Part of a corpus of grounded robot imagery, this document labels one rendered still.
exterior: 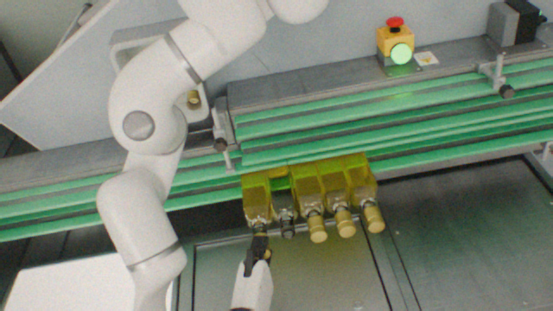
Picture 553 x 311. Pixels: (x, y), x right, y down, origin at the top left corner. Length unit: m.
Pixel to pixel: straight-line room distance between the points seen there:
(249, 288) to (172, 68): 0.40
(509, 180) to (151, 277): 0.94
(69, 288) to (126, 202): 0.57
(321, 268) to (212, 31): 0.60
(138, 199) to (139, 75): 0.17
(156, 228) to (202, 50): 0.26
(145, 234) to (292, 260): 0.47
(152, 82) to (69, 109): 0.63
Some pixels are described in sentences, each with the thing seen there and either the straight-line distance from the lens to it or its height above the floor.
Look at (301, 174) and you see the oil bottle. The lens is 1.02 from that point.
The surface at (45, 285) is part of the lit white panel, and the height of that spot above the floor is 1.05.
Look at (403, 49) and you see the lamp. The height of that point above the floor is 0.85.
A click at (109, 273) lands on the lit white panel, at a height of 1.05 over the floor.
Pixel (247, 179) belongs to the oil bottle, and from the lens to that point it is 1.04.
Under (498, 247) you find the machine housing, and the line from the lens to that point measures 1.15.
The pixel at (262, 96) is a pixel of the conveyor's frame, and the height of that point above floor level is 0.85.
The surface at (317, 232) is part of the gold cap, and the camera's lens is 0.92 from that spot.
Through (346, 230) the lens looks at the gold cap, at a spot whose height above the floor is 1.16.
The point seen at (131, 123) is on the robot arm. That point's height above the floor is 1.25.
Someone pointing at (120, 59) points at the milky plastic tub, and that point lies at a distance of 1.08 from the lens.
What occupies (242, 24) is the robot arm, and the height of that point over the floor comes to 1.16.
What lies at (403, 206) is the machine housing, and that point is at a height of 0.98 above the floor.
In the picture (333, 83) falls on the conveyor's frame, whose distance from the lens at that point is 1.08.
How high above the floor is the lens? 1.76
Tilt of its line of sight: 51 degrees down
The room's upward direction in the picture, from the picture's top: 171 degrees clockwise
